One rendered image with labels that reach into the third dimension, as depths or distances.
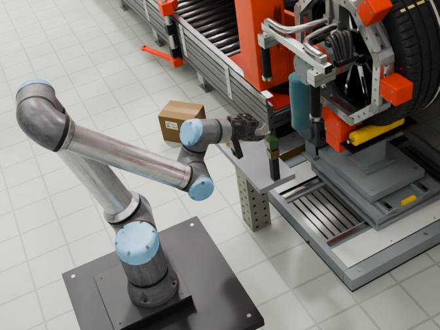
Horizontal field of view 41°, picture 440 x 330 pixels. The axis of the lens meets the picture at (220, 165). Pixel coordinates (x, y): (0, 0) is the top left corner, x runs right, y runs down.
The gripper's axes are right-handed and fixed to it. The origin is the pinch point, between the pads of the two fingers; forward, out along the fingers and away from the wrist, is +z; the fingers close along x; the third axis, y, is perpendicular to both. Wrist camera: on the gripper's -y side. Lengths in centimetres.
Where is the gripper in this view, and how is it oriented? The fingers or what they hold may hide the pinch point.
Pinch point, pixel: (266, 133)
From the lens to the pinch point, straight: 225.3
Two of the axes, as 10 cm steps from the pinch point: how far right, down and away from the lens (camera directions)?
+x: -5.3, -5.0, 6.8
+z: 8.1, -0.7, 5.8
